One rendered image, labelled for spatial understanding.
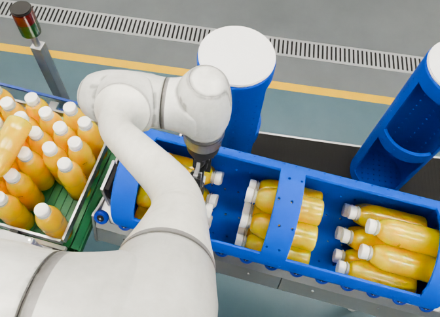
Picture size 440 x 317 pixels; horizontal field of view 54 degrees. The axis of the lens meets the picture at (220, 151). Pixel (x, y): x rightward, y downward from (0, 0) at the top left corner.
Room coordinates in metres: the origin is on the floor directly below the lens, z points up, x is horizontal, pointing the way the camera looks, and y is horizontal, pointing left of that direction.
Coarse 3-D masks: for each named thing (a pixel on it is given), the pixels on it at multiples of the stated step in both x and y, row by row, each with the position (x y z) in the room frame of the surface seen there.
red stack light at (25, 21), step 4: (32, 8) 0.94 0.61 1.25; (32, 12) 0.93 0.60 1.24; (12, 16) 0.90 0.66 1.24; (24, 16) 0.90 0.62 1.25; (28, 16) 0.91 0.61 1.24; (32, 16) 0.92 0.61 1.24; (16, 20) 0.90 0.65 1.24; (20, 20) 0.90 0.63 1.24; (24, 20) 0.90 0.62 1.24; (28, 20) 0.91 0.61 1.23; (32, 20) 0.92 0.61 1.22; (16, 24) 0.90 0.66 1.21; (20, 24) 0.90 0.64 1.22; (24, 24) 0.90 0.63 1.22; (28, 24) 0.90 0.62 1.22; (32, 24) 0.91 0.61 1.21
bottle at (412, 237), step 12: (384, 228) 0.39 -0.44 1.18; (396, 228) 0.39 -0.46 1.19; (408, 228) 0.40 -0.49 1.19; (420, 228) 0.40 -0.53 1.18; (384, 240) 0.37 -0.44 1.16; (396, 240) 0.37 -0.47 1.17; (408, 240) 0.37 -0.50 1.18; (420, 240) 0.37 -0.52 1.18; (432, 240) 0.37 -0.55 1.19; (420, 252) 0.35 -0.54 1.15; (432, 252) 0.35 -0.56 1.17
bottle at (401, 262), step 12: (372, 252) 0.34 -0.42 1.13; (384, 252) 0.34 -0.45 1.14; (396, 252) 0.35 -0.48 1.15; (408, 252) 0.35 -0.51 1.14; (372, 264) 0.32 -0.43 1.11; (384, 264) 0.32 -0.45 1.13; (396, 264) 0.32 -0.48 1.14; (408, 264) 0.32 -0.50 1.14; (420, 264) 0.32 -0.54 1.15; (432, 264) 0.32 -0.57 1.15; (408, 276) 0.30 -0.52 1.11; (420, 276) 0.30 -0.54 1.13
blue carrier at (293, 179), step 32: (224, 160) 0.60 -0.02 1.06; (256, 160) 0.53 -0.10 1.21; (128, 192) 0.41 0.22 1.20; (224, 192) 0.53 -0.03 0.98; (288, 192) 0.44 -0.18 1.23; (352, 192) 0.54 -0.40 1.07; (384, 192) 0.48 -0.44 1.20; (128, 224) 0.35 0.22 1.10; (224, 224) 0.43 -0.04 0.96; (288, 224) 0.36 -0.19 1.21; (320, 224) 0.47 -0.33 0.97; (352, 224) 0.47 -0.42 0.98; (256, 256) 0.30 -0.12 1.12; (320, 256) 0.37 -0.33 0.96; (352, 288) 0.26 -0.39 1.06; (384, 288) 0.26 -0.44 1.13
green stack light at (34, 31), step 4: (36, 20) 0.93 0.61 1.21; (36, 24) 0.92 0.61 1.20; (20, 28) 0.90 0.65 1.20; (24, 28) 0.90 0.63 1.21; (28, 28) 0.90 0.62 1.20; (32, 28) 0.91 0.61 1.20; (36, 28) 0.92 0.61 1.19; (40, 28) 0.93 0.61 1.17; (20, 32) 0.90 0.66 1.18; (24, 32) 0.90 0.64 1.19; (28, 32) 0.90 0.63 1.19; (32, 32) 0.90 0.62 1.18; (36, 32) 0.91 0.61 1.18; (40, 32) 0.92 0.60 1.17; (24, 36) 0.90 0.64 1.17; (28, 36) 0.90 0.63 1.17; (32, 36) 0.90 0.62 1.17; (36, 36) 0.91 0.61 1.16
